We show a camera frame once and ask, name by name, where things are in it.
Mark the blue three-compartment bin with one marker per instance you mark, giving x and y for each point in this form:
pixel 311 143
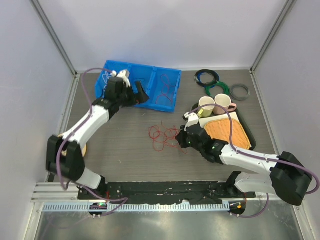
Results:
pixel 160 84

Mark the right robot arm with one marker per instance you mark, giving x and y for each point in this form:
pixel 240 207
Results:
pixel 281 175

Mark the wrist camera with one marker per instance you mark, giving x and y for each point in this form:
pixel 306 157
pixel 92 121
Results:
pixel 191 118
pixel 123 74

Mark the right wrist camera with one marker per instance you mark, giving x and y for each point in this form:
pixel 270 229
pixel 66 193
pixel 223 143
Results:
pixel 191 118

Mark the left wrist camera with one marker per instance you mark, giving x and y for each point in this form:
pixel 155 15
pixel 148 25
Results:
pixel 123 74

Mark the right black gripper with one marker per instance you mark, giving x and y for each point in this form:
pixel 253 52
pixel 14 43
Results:
pixel 181 137

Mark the yellow mug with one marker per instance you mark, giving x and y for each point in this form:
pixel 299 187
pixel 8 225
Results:
pixel 207 107

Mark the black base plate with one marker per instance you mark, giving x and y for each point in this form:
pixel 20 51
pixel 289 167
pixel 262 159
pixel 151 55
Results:
pixel 172 192

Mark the pink mug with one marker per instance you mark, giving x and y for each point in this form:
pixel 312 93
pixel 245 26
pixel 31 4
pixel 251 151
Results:
pixel 224 101

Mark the orange woven basket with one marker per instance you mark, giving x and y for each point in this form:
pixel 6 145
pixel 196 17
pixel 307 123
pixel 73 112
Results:
pixel 220 129

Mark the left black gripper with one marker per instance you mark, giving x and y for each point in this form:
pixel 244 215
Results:
pixel 141 97

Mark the black tray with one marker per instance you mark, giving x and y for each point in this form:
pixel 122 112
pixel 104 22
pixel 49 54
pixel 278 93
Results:
pixel 244 124

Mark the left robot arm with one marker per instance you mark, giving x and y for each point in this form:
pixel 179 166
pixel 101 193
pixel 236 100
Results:
pixel 64 155

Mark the beige painted plate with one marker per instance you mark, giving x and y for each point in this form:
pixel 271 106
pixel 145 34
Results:
pixel 84 150

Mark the slotted cable duct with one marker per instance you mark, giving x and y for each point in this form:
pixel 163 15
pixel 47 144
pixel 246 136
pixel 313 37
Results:
pixel 95 207

